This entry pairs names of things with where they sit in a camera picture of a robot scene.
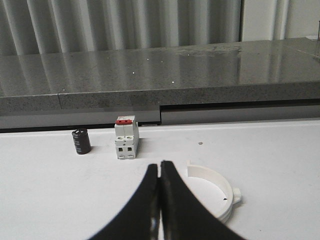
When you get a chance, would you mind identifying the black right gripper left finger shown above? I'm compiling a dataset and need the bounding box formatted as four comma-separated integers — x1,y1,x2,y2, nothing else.
91,164,160,240

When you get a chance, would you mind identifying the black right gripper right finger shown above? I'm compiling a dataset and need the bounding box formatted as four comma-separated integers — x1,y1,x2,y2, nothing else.
160,160,242,240

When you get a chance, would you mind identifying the white half pipe clamp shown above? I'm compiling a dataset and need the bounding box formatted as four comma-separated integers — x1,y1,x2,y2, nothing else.
186,161,242,223

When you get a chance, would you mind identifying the black cylindrical capacitor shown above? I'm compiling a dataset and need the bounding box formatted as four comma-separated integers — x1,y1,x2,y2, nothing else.
71,128,91,155

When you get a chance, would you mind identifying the white circuit breaker red switch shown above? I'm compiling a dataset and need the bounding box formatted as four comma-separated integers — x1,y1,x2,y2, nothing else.
114,115,140,160

